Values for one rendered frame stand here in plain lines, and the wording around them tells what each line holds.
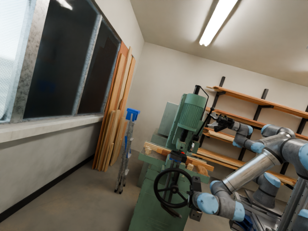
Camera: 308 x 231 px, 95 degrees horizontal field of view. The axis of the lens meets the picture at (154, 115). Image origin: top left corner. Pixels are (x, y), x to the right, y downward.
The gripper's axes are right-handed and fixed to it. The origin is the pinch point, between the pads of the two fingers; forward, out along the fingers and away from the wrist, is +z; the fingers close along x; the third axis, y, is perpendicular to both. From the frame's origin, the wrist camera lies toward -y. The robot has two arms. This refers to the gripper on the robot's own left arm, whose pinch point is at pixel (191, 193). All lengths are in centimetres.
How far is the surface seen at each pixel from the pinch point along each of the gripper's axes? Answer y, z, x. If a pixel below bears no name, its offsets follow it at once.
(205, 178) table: -13.1, 20.2, 14.1
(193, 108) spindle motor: -63, 1, -7
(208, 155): -81, 207, 72
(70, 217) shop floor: 50, 66, -99
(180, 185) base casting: -3.4, 25.3, -3.8
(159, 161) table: -16.4, 17.4, -24.4
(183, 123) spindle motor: -51, 9, -11
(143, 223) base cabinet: 33, 45, -26
